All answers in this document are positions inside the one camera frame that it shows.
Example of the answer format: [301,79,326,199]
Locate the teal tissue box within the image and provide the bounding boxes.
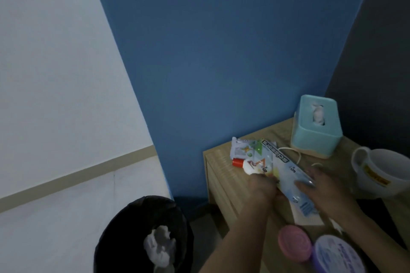
[290,94,343,159]

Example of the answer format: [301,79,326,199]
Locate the wooden bedside table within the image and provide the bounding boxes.
[203,118,410,273]

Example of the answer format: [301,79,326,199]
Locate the person's right hand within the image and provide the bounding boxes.
[294,166,353,222]

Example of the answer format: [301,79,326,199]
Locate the crumpled colourful plastic wrapper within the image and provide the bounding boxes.
[229,137,265,163]

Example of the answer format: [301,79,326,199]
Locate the white tissue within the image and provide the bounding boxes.
[311,103,326,127]

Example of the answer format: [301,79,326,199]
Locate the white glue bottle red cap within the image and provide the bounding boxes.
[232,158,268,176]

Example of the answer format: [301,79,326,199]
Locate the white mug yellow label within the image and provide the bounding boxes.
[351,146,410,199]

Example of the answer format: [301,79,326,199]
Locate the person's right forearm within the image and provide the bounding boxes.
[333,207,410,273]

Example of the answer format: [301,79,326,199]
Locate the person's left hand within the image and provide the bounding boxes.
[246,172,285,205]

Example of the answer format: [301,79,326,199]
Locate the white cable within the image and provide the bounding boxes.
[278,147,324,169]

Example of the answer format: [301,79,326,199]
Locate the pink round lid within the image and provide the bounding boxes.
[278,225,313,263]

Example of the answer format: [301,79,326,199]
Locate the black trash bin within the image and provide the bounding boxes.
[94,196,194,273]

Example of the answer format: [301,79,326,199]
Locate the purple round jar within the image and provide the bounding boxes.
[313,235,366,273]

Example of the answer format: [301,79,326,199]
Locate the person's left forearm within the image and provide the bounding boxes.
[199,197,281,273]

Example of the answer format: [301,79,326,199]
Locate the crumpled white paper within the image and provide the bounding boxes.
[143,225,177,267]

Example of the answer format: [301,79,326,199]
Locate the blue scissors package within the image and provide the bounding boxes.
[261,139,320,217]

